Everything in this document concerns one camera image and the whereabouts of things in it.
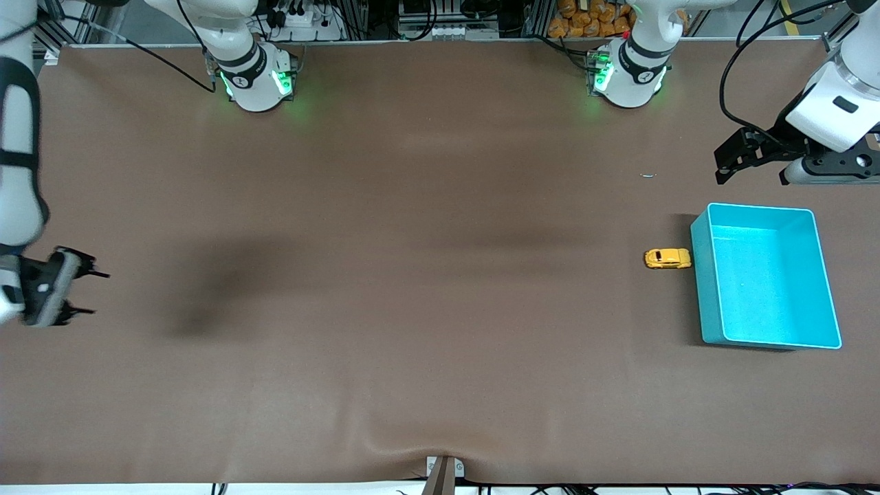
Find orange packets heap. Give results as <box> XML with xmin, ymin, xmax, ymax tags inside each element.
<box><xmin>548</xmin><ymin>0</ymin><xmax>637</xmax><ymax>39</ymax></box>

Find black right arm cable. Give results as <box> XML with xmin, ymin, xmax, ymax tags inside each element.
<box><xmin>62</xmin><ymin>14</ymin><xmax>215</xmax><ymax>94</ymax></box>

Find brown table cover mat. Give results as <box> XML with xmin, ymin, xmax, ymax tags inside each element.
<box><xmin>0</xmin><ymin>38</ymin><xmax>880</xmax><ymax>485</ymax></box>

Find yellow beetle toy car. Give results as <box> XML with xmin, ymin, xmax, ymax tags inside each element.
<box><xmin>644</xmin><ymin>248</ymin><xmax>692</xmax><ymax>270</ymax></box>

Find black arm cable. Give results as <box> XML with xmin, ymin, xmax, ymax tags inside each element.
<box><xmin>718</xmin><ymin>0</ymin><xmax>836</xmax><ymax>146</ymax></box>
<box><xmin>62</xmin><ymin>14</ymin><xmax>215</xmax><ymax>94</ymax></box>

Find teal plastic bin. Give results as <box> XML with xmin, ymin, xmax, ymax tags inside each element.
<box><xmin>689</xmin><ymin>202</ymin><xmax>842</xmax><ymax>350</ymax></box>

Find aluminium frame post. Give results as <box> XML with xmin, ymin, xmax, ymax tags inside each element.
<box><xmin>34</xmin><ymin>0</ymin><xmax>76</xmax><ymax>63</ymax></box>

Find white power strip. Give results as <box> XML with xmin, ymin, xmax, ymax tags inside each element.
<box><xmin>272</xmin><ymin>5</ymin><xmax>344</xmax><ymax>42</ymax></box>

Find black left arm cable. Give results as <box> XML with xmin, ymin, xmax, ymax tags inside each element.
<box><xmin>718</xmin><ymin>0</ymin><xmax>836</xmax><ymax>146</ymax></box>

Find grey table clamp bracket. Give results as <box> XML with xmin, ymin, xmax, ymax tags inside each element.
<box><xmin>426</xmin><ymin>455</ymin><xmax>465</xmax><ymax>495</ymax></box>

